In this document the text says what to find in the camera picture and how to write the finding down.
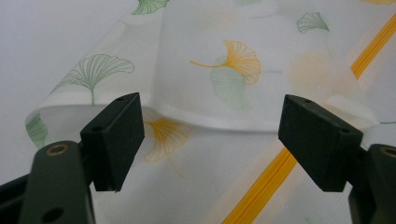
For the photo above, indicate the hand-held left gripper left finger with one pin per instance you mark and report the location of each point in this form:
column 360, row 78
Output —
column 113, row 140

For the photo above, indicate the white leaf-print mesh bag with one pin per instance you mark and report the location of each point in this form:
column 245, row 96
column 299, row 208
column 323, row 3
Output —
column 218, row 77

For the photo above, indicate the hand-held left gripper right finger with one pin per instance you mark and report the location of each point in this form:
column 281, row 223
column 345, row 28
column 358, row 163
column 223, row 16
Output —
column 317, row 143

